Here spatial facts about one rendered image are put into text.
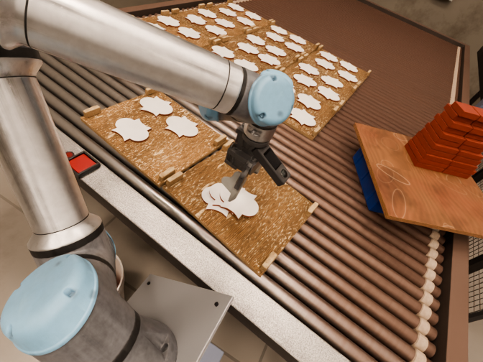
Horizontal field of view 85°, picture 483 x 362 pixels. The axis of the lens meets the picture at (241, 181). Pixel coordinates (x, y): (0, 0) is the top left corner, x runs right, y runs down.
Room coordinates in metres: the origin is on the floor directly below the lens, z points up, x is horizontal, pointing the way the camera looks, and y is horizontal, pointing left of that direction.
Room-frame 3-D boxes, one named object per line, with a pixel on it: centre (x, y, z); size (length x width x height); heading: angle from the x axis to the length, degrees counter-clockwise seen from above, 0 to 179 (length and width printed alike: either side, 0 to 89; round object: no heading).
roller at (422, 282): (0.82, 0.19, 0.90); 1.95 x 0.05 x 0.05; 71
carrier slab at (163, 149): (0.73, 0.36, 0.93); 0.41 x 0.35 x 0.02; 68
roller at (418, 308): (0.72, 0.22, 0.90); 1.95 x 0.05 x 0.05; 71
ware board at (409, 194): (0.92, -0.68, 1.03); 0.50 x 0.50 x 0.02; 12
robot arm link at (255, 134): (0.53, 0.01, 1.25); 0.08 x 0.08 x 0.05
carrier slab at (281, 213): (0.57, -0.03, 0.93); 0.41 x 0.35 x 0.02; 66
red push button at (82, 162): (0.47, 0.49, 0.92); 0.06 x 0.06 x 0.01; 71
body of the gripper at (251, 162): (0.53, 0.01, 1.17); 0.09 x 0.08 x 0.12; 73
